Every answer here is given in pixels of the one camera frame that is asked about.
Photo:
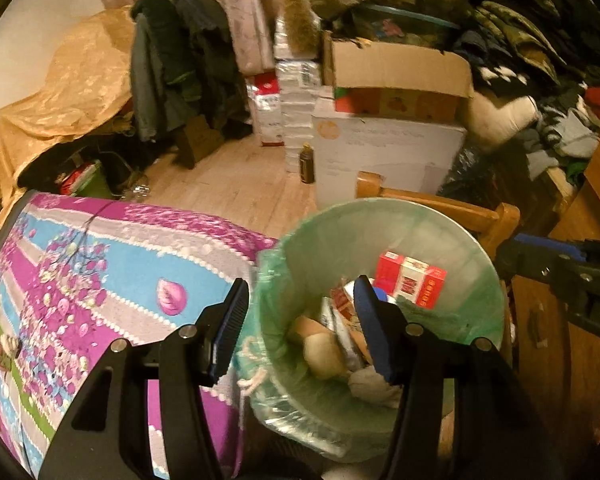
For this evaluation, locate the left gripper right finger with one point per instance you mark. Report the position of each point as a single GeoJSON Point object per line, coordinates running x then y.
{"type": "Point", "coordinates": [384, 328]}

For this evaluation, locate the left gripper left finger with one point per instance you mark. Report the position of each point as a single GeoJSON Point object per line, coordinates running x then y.
{"type": "Point", "coordinates": [219, 326]}

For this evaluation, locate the red cigarette box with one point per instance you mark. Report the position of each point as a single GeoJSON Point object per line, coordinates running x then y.
{"type": "Point", "coordinates": [409, 279]}

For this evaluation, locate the white barcode wrapper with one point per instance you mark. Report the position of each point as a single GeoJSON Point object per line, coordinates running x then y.
{"type": "Point", "coordinates": [338, 313]}

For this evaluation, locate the white fluffy towel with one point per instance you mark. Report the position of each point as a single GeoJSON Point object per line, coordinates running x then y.
{"type": "Point", "coordinates": [369, 386]}

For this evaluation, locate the beige foam sponge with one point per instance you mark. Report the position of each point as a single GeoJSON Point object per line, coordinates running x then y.
{"type": "Point", "coordinates": [320, 348]}

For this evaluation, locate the green lined trash bin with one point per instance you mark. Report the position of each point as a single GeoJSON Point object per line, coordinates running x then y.
{"type": "Point", "coordinates": [340, 243]}

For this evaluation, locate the wooden dresser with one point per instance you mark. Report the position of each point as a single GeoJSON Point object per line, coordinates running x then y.
{"type": "Point", "coordinates": [559, 363]}

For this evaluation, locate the colourful floral bed cover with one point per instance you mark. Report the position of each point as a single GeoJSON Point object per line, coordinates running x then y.
{"type": "Point", "coordinates": [78, 273]}

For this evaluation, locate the white HP box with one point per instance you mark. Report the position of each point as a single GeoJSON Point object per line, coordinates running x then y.
{"type": "Point", "coordinates": [411, 156]}

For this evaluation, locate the dark glass bottle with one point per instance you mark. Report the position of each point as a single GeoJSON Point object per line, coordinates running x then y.
{"type": "Point", "coordinates": [306, 164]}

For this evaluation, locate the green storage box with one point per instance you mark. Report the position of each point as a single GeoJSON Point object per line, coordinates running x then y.
{"type": "Point", "coordinates": [88, 180]}

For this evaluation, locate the pile of dark clothes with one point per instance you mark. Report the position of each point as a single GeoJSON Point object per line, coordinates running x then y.
{"type": "Point", "coordinates": [546, 52]}

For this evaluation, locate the brown cardboard box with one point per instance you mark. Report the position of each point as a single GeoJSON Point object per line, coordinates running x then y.
{"type": "Point", "coordinates": [399, 81]}

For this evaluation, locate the red white bag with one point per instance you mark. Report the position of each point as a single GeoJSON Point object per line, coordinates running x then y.
{"type": "Point", "coordinates": [265, 108]}

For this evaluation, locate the dark jacket on chair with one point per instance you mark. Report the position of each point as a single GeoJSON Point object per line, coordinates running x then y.
{"type": "Point", "coordinates": [183, 65]}

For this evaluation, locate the yellow cloth covered furniture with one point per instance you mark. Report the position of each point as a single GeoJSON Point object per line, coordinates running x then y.
{"type": "Point", "coordinates": [87, 90]}

